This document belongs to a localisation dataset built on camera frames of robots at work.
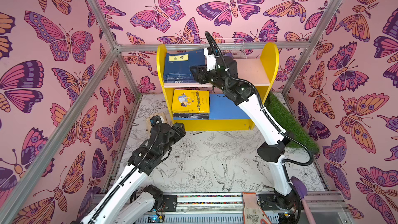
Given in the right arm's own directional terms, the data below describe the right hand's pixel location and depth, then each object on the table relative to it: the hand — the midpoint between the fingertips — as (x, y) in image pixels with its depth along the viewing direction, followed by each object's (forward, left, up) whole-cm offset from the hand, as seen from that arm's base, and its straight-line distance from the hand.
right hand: (195, 65), depth 68 cm
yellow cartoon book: (+1, +4, -24) cm, 25 cm away
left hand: (-18, +7, -21) cm, 29 cm away
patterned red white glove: (-50, -26, -45) cm, 72 cm away
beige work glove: (+6, +26, -44) cm, 52 cm away
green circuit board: (-52, +20, -49) cm, 74 cm away
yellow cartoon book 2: (-5, -4, -30) cm, 31 cm away
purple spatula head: (-39, -51, -45) cm, 79 cm away
